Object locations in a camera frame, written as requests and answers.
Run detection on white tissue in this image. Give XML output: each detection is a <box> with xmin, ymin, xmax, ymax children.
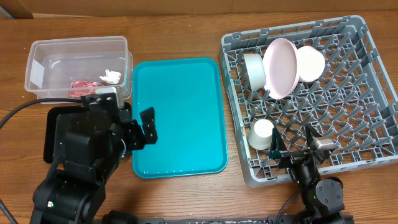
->
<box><xmin>99</xmin><ymin>69</ymin><xmax>121</xmax><ymax>85</ymax></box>

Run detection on large pink plate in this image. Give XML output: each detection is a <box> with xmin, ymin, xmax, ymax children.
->
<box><xmin>262</xmin><ymin>38</ymin><xmax>299</xmax><ymax>100</ymax></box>

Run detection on clear plastic storage bin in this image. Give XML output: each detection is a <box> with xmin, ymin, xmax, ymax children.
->
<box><xmin>24</xmin><ymin>36</ymin><xmax>133</xmax><ymax>100</ymax></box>

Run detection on pink bowl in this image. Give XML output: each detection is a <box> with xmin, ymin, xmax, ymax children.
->
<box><xmin>297</xmin><ymin>45</ymin><xmax>325</xmax><ymax>83</ymax></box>

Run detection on grey dishwasher rack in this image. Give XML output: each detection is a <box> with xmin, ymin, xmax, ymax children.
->
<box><xmin>219</xmin><ymin>15</ymin><xmax>397</xmax><ymax>188</ymax></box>

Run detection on red foil wrapper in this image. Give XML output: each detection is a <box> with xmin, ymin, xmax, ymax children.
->
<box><xmin>68</xmin><ymin>80</ymin><xmax>104</xmax><ymax>98</ymax></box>

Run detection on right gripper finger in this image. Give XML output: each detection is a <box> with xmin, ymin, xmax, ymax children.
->
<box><xmin>305</xmin><ymin>123</ymin><xmax>322</xmax><ymax>146</ymax></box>
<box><xmin>268</xmin><ymin>128</ymin><xmax>287</xmax><ymax>159</ymax></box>

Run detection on black plastic tray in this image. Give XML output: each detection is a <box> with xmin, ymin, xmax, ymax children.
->
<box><xmin>44</xmin><ymin>103</ymin><xmax>133</xmax><ymax>167</ymax></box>

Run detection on white paper cup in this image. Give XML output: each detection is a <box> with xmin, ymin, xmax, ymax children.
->
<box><xmin>247</xmin><ymin>119</ymin><xmax>274</xmax><ymax>150</ymax></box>

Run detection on grey bowl with food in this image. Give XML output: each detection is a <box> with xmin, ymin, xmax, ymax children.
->
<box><xmin>244</xmin><ymin>54</ymin><xmax>266</xmax><ymax>91</ymax></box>

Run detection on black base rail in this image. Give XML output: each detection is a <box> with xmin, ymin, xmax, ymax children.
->
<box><xmin>102</xmin><ymin>210</ymin><xmax>301</xmax><ymax>224</ymax></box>

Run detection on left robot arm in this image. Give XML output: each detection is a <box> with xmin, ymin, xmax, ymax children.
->
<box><xmin>30</xmin><ymin>105</ymin><xmax>157</xmax><ymax>223</ymax></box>

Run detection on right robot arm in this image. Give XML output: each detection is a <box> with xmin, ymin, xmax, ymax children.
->
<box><xmin>269</xmin><ymin>124</ymin><xmax>354</xmax><ymax>223</ymax></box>

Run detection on teal serving tray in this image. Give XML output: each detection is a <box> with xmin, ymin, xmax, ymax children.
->
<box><xmin>132</xmin><ymin>57</ymin><xmax>228</xmax><ymax>179</ymax></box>

